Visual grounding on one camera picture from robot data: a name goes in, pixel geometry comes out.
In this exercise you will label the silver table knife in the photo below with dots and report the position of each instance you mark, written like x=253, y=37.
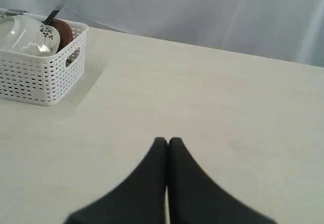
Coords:
x=54, y=13

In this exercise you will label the white floral ceramic bowl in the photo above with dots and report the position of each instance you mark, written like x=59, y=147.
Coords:
x=27, y=35

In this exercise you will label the white perforated plastic basket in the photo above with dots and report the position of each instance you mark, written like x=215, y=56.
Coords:
x=44, y=80

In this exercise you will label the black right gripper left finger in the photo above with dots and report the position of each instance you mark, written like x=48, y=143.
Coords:
x=140, y=198

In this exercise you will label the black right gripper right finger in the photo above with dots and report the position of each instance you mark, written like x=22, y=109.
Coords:
x=195, y=198

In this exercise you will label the brown wooden plate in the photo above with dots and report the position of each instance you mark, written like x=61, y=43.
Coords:
x=65, y=32

